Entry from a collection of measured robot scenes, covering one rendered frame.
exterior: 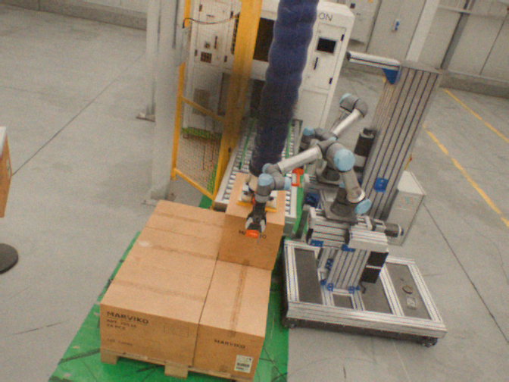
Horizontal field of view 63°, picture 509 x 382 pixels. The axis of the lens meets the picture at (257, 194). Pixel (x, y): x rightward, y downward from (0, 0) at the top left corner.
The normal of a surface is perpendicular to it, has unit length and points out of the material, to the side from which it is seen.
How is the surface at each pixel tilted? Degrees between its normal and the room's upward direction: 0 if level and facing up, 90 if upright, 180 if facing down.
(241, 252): 90
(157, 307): 0
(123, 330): 90
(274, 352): 0
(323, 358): 0
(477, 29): 90
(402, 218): 90
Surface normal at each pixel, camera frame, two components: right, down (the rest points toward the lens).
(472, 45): -0.01, 0.51
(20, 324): 0.18, -0.84
